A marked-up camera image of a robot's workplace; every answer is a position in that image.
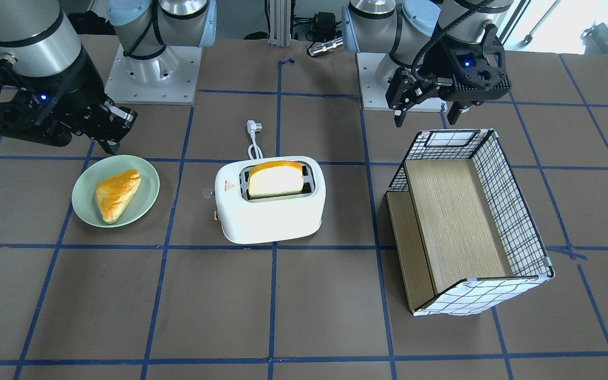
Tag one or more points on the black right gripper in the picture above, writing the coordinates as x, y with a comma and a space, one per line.
78, 85

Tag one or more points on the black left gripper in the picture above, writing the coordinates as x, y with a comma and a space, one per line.
440, 59

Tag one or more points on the white two-slot toaster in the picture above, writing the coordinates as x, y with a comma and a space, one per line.
245, 220

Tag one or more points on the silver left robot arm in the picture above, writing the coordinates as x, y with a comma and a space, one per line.
406, 30

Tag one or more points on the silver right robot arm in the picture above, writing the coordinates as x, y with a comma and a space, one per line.
41, 38

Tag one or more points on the golden triangular pastry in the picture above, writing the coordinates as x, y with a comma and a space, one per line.
115, 193

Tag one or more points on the light green plate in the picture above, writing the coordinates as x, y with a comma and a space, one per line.
85, 200

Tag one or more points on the silver metal cylinder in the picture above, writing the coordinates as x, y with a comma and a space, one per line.
318, 49

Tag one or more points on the black power adapter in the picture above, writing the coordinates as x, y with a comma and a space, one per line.
324, 22

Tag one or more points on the yellow bread slice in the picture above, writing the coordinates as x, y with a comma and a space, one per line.
275, 178

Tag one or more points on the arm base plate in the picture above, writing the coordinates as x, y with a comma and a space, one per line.
374, 72
169, 79

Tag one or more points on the wire grid storage basket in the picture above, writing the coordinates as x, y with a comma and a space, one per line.
464, 234

